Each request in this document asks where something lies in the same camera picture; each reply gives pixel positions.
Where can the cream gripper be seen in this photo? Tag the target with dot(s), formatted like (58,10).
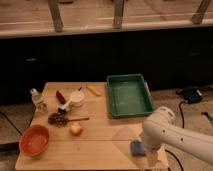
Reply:
(153,157)

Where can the blue sponge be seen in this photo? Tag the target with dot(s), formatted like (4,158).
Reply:
(137,148)

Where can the green plastic tray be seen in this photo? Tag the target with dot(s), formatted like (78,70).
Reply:
(129,96)

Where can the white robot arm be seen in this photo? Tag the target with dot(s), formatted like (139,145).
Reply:
(158,128)

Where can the blue black power box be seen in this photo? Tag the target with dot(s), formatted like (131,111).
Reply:
(191,95)

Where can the small yellow apple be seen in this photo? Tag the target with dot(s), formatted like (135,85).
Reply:
(76,129)

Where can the yellow banana toy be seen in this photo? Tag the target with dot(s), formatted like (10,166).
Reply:
(93,90)

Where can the white cup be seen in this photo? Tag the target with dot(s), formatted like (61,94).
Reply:
(76,98)

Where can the wooden spoon with brown bits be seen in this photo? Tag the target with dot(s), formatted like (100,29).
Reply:
(58,120)

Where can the red sausage toy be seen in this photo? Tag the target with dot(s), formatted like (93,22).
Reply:
(60,97)

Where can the orange bowl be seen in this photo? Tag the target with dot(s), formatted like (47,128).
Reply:
(34,141)

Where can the clear spray bottle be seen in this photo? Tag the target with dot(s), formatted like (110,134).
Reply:
(38,101)

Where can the wooden table leg right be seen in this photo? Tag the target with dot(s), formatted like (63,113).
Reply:
(200,12)

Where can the wooden table leg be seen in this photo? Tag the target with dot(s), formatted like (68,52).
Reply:
(55,14)
(118,13)
(200,12)

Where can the wooden table leg middle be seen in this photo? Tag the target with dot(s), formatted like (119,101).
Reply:
(118,13)

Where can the wooden table leg left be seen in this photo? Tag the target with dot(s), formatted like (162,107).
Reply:
(55,14)

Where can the white handled brush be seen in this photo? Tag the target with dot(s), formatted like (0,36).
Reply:
(66,107)

